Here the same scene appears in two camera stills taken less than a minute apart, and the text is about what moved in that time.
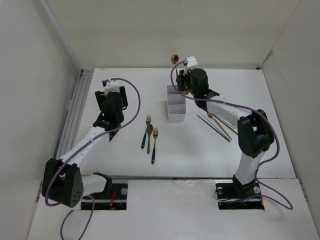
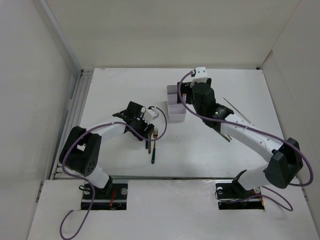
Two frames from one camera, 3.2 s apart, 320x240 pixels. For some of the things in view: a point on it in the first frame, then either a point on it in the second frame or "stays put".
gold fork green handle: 155,135 stays put
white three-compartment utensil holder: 176,104 stays put
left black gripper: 101,97 -> 146,127
